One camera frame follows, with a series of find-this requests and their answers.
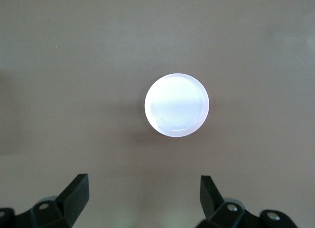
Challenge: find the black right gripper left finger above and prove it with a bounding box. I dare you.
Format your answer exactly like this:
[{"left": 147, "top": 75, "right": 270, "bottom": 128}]
[{"left": 0, "top": 173, "right": 90, "bottom": 228}]

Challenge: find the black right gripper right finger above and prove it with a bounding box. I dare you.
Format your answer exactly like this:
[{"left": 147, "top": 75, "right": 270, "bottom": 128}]
[{"left": 196, "top": 175, "right": 296, "bottom": 228}]

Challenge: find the pale pink round plate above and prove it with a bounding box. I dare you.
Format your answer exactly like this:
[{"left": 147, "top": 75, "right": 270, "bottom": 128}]
[{"left": 144, "top": 73, "right": 210, "bottom": 138}]

